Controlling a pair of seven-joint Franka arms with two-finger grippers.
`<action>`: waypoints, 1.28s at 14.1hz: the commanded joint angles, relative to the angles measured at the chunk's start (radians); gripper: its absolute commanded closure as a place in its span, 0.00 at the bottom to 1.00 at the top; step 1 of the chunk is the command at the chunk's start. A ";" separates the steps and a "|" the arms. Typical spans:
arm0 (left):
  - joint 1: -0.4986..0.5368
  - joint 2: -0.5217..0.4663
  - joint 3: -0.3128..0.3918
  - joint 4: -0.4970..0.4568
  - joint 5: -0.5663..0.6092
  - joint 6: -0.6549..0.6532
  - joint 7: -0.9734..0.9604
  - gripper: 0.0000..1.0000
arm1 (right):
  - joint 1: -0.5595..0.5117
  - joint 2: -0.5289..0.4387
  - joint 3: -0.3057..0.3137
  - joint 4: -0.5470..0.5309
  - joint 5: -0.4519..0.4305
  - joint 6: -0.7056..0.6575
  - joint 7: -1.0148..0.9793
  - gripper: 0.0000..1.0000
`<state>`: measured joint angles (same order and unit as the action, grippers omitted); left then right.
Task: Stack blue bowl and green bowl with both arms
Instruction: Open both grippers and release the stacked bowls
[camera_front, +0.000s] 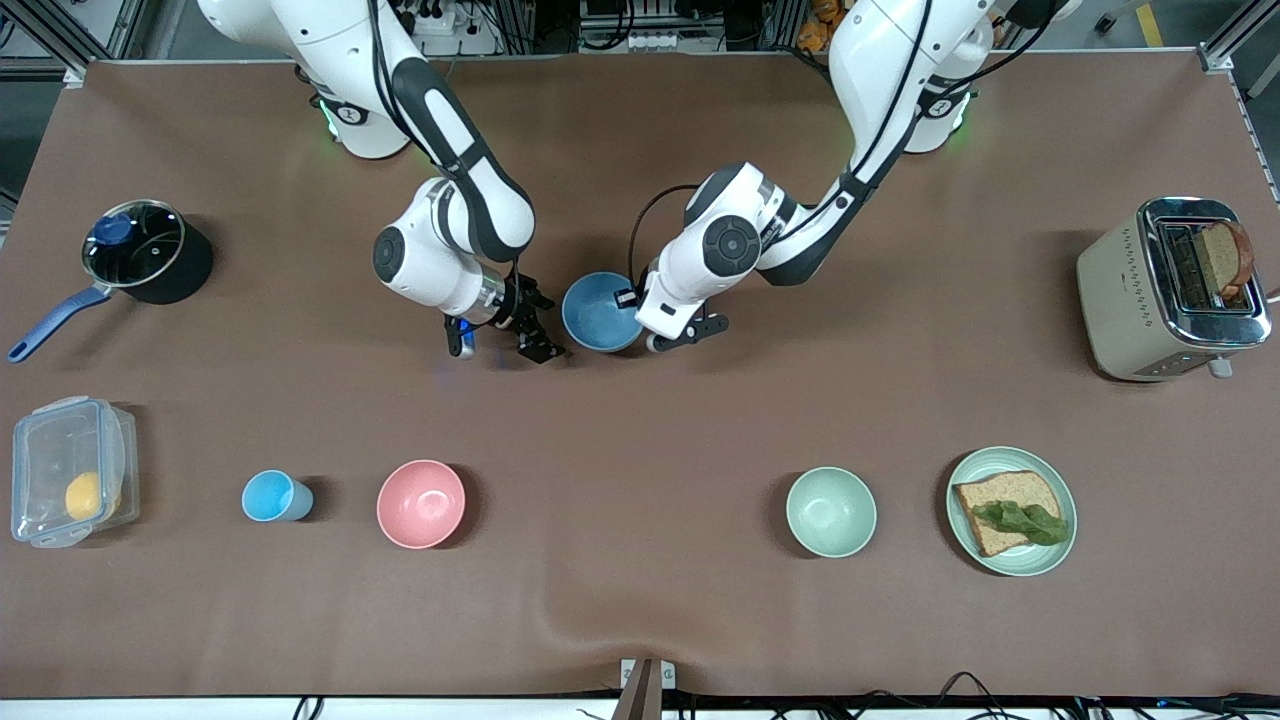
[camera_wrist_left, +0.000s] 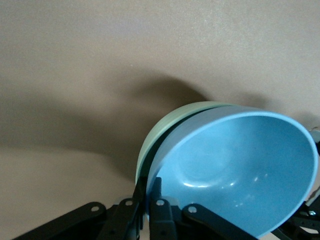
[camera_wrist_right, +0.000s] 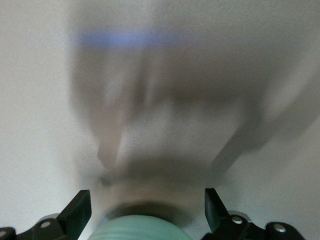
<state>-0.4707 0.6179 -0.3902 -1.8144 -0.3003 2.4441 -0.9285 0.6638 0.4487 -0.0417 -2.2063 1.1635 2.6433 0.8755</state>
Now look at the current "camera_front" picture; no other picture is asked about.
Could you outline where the blue bowl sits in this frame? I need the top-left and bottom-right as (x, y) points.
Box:
(561, 271), (646, 354)

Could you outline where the pink bowl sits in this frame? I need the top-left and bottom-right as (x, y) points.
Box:
(376, 459), (467, 550)

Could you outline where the pale green bowl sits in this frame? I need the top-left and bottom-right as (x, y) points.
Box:
(785, 466), (878, 559)

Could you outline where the brown table cloth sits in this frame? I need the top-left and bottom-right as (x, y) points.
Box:
(0, 52), (1280, 701)

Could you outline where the white power strip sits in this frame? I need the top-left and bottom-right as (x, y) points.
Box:
(400, 0), (498, 57)

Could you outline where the light blue cup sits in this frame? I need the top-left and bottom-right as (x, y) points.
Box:
(241, 469), (315, 523)

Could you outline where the bag of orange snacks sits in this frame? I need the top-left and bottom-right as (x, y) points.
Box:
(797, 0), (851, 54)

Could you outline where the glass lid with blue knob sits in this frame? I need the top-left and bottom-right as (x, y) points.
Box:
(82, 200), (187, 289)

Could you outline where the brown bread slice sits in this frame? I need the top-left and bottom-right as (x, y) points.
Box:
(952, 470), (1066, 558)

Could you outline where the green lettuce leaf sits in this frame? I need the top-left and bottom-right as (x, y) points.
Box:
(973, 500), (1069, 547)

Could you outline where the pale green plate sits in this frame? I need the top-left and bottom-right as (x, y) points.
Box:
(945, 446), (1079, 578)

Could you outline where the yellow lemon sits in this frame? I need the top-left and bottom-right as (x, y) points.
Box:
(65, 471), (123, 522)

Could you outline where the beige steel toaster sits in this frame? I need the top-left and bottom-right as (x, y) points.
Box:
(1077, 196), (1273, 383)

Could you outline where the clear plastic lidded container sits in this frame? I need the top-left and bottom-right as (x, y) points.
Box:
(10, 395), (141, 549)

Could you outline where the brown toast slice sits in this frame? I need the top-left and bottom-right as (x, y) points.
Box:
(1198, 220), (1255, 301)

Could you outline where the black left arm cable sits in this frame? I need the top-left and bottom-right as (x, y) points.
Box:
(627, 183), (703, 293)

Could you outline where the black pot with blue handle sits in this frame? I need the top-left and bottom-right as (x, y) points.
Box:
(8, 200), (214, 363)

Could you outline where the metal table clamp bracket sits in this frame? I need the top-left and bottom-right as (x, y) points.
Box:
(618, 657), (678, 720)

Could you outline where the aluminium frame profile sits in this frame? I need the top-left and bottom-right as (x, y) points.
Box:
(1195, 0), (1280, 206)
(0, 0), (153, 86)

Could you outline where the black cable loop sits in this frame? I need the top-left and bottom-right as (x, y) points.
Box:
(933, 671), (1013, 703)

